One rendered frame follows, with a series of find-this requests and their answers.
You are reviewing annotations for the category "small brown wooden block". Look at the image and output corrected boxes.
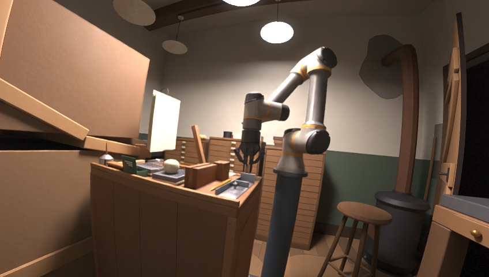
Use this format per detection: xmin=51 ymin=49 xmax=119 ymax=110
xmin=213 ymin=160 xmax=231 ymax=182

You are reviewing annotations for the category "brown stove pipe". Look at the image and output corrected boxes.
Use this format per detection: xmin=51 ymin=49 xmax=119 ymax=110
xmin=381 ymin=44 xmax=420 ymax=194

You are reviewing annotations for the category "wooden table with drawer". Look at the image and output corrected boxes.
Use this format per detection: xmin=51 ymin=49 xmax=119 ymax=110
xmin=417 ymin=204 xmax=489 ymax=277

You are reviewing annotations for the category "thin wooden pole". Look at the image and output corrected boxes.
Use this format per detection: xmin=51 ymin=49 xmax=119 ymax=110
xmin=423 ymin=137 xmax=438 ymax=202

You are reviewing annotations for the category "yellow pencil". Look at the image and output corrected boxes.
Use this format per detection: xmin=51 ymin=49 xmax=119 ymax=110
xmin=209 ymin=178 xmax=232 ymax=192

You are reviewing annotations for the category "cream hanging paper sheet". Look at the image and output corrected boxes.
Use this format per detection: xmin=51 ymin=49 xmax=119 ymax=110
xmin=146 ymin=89 xmax=182 ymax=154

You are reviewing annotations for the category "large tilted wooden case rack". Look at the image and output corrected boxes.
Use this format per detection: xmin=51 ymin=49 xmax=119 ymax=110
xmin=0 ymin=0 xmax=151 ymax=277

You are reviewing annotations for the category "grey type forme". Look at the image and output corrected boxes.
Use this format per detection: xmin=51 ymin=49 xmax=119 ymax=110
xmin=136 ymin=162 xmax=165 ymax=174

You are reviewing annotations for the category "dark iron stove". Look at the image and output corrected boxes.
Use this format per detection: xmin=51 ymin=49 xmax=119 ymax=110
xmin=363 ymin=190 xmax=431 ymax=275

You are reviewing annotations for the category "dark wooden ceiling beam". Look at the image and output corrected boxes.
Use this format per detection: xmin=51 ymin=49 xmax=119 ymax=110
xmin=144 ymin=0 xmax=268 ymax=32

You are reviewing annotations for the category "wooden door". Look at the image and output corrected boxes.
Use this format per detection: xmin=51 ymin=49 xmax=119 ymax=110
xmin=433 ymin=12 xmax=468 ymax=207

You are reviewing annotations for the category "cream round ball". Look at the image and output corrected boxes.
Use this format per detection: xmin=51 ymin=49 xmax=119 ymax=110
xmin=163 ymin=159 xmax=180 ymax=175

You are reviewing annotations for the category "glowing round ceiling lamp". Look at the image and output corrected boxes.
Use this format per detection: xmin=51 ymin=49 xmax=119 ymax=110
xmin=221 ymin=0 xmax=261 ymax=8
xmin=260 ymin=21 xmax=295 ymax=44

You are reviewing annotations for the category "leaning wooden stick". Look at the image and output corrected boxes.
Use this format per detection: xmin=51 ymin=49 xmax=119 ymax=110
xmin=191 ymin=125 xmax=207 ymax=164

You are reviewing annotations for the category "green book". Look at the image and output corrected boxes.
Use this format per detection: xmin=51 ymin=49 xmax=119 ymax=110
xmin=121 ymin=155 xmax=148 ymax=177

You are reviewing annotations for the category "brown wooden type cabinet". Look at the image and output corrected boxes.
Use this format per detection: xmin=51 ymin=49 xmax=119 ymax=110
xmin=184 ymin=162 xmax=218 ymax=190

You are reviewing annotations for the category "grey flat slab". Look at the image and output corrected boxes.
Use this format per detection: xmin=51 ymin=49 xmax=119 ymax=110
xmin=152 ymin=169 xmax=186 ymax=184

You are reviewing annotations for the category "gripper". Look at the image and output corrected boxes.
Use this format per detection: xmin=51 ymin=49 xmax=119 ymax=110
xmin=234 ymin=129 xmax=265 ymax=167

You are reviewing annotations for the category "unlit round ceiling lamp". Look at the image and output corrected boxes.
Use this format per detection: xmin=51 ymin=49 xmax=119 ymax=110
xmin=161 ymin=39 xmax=189 ymax=55
xmin=112 ymin=0 xmax=157 ymax=27

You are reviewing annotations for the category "round wooden stool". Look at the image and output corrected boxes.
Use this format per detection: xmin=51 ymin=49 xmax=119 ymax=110
xmin=317 ymin=201 xmax=393 ymax=277

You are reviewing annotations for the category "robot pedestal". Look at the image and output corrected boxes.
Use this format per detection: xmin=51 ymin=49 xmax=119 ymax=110
xmin=260 ymin=170 xmax=309 ymax=277

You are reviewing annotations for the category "grey stone slab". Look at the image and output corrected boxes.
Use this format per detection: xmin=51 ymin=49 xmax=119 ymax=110
xmin=441 ymin=194 xmax=489 ymax=224

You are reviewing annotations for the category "grey metal oil can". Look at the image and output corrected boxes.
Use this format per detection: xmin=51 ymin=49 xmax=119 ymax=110
xmin=99 ymin=142 xmax=115 ymax=166

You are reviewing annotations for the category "wooden workbench cabinet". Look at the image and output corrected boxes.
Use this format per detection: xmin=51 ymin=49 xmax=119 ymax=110
xmin=90 ymin=161 xmax=263 ymax=277

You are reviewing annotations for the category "tall wooden drawer cabinet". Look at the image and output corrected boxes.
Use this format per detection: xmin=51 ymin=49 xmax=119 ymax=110
xmin=255 ymin=136 xmax=326 ymax=251

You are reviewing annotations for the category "grey metal tray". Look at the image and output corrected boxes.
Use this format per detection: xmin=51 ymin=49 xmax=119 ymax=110
xmin=215 ymin=172 xmax=256 ymax=200

